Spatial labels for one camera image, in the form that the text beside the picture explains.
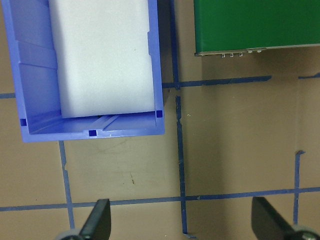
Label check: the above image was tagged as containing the blue plastic storage bin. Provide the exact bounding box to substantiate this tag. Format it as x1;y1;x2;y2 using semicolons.
0;0;167;144

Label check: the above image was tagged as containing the green conveyor belt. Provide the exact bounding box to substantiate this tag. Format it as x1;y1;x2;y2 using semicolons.
193;0;320;58

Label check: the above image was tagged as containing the white foam pad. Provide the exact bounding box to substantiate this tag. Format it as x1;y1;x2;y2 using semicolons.
47;0;156;119

